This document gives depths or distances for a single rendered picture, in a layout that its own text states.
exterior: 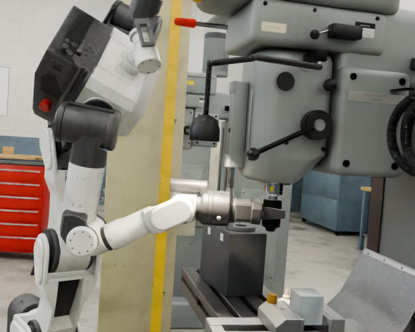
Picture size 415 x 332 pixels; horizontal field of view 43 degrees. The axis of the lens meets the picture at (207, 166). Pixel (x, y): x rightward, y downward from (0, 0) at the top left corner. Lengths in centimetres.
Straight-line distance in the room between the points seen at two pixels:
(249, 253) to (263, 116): 48
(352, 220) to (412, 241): 728
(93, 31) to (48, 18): 898
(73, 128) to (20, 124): 901
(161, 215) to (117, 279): 182
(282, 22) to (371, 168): 41
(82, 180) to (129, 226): 17
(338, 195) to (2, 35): 655
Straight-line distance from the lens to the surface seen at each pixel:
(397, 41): 138
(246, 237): 155
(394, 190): 155
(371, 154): 132
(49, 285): 176
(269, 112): 124
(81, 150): 132
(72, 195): 135
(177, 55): 305
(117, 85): 141
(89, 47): 145
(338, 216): 864
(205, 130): 120
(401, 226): 152
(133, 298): 314
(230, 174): 167
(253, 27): 122
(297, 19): 126
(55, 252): 172
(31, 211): 579
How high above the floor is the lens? 141
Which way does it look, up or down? 3 degrees down
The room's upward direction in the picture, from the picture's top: 4 degrees clockwise
